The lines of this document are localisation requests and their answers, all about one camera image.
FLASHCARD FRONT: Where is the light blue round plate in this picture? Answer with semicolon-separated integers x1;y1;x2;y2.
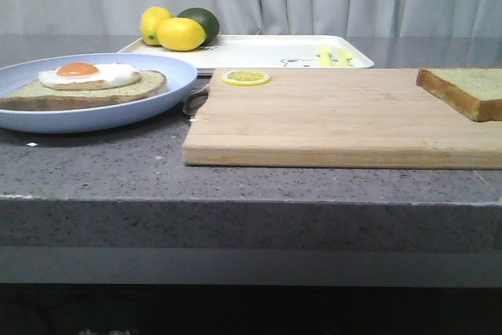
1;53;198;133

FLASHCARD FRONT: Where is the fried egg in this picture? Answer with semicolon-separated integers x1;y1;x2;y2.
38;62;141;90

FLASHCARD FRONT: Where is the bread slice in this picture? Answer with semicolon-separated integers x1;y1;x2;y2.
1;70;168;111
417;67;501;122

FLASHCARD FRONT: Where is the white bear print tray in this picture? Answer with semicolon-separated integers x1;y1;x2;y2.
120;35;374;75

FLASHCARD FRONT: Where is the wooden cutting board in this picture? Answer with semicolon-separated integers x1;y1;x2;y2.
183;68;501;169

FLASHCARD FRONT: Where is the yellow lemon slice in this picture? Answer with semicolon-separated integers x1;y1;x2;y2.
221;70;271;86

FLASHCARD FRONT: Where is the yellow plastic fork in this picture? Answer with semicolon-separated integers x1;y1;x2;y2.
316;44;333;67

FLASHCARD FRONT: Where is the yellow plastic knife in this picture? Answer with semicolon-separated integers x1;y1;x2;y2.
337;48;354;67

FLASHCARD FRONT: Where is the green lime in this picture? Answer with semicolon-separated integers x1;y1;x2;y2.
177;7;220;46

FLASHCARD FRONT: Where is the front yellow lemon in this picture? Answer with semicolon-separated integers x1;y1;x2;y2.
156;17;206;52

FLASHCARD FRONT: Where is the back yellow lemon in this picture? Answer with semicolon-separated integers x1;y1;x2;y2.
140;6;173;46

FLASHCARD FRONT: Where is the metal cutting board handle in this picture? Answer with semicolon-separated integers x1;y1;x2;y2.
183;86;209;117

